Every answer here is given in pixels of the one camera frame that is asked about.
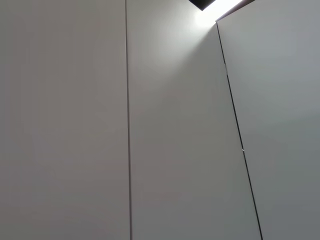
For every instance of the black ceiling fixture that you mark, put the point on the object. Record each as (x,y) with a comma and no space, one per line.
(201,3)

